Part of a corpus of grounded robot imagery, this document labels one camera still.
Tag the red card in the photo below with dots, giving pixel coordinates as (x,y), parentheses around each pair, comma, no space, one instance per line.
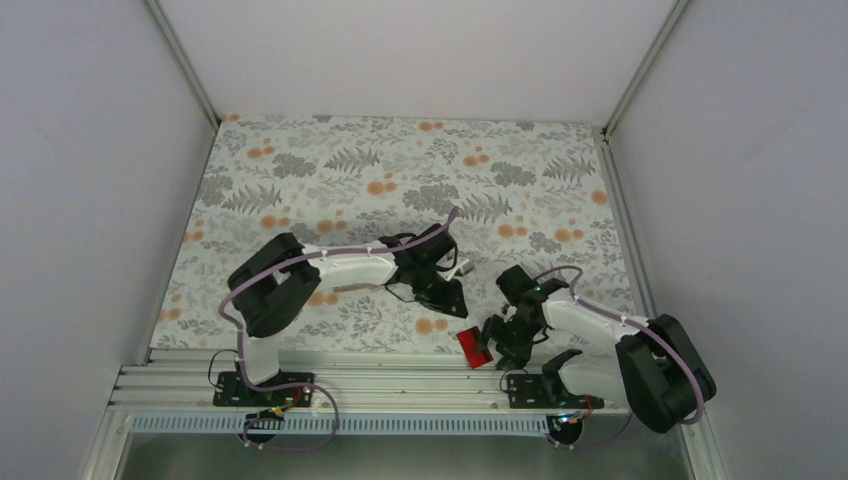
(473,348)

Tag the aluminium rail frame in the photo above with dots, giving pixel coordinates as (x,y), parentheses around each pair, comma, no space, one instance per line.
(355,382)

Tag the floral patterned table mat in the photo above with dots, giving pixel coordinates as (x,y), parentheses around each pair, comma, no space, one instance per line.
(529,194)

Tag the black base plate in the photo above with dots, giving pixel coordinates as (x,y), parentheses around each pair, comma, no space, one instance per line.
(232,391)
(536,391)

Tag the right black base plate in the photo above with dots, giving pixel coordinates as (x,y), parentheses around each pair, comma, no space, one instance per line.
(536,391)

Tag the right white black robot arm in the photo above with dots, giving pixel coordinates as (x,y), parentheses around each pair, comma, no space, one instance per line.
(649,365)

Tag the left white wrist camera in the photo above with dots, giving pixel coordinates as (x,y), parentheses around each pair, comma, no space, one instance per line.
(463,267)

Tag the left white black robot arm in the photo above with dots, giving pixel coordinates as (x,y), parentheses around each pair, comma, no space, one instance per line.
(271,288)

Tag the grey slotted cable duct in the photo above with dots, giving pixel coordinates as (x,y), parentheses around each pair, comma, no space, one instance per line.
(345,424)

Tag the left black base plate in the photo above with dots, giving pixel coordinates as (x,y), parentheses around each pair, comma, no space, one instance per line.
(232,391)

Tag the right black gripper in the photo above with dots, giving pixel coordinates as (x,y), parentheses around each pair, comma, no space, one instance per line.
(517,356)

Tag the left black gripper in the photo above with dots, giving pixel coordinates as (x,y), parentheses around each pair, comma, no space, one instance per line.
(446,299)

